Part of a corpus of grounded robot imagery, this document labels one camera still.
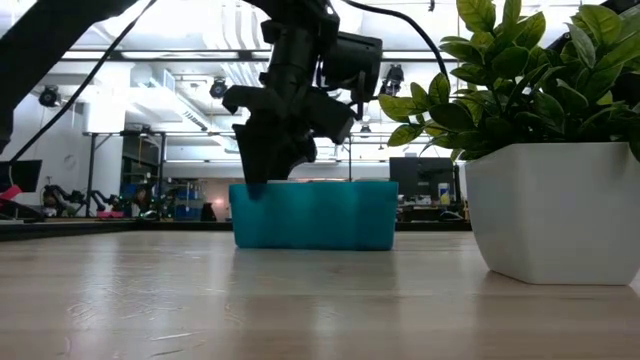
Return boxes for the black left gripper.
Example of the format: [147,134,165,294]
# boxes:
[222,14,356,200]

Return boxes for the teal plastic basket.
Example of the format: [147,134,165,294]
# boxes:
[228,180,400,252]

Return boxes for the black ceiling spotlight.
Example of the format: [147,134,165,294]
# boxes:
[208,76,230,100]
[382,63,405,97]
[38,84,61,109]

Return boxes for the blue storage bins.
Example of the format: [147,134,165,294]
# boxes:
[172,184,206,221]

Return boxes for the black computer monitor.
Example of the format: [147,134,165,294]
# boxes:
[388,156,457,201]
[0,159,44,194]

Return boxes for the black shelf rack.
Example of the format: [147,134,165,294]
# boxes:
[82,130,169,219]

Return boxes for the background black robot arms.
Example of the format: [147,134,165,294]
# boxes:
[42,183,121,219]

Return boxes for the green plant in white pot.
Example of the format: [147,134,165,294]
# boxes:
[377,0,640,287]

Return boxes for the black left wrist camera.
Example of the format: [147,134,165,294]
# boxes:
[324,32,384,104]

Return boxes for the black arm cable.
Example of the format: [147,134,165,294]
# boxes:
[8,0,157,162]
[341,0,451,82]

